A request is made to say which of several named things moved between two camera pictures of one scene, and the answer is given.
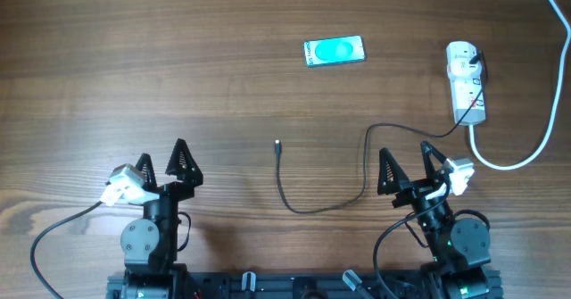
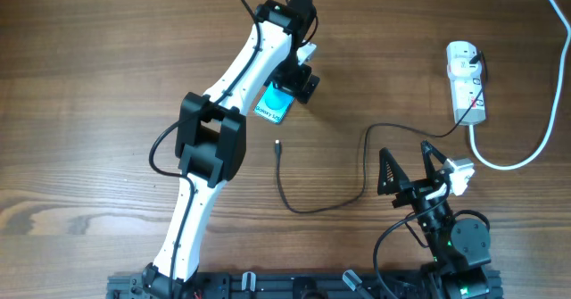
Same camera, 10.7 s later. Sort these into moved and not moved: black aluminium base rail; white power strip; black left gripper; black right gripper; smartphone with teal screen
Moved: black left gripper; smartphone with teal screen
Not moved: black right gripper; black aluminium base rail; white power strip
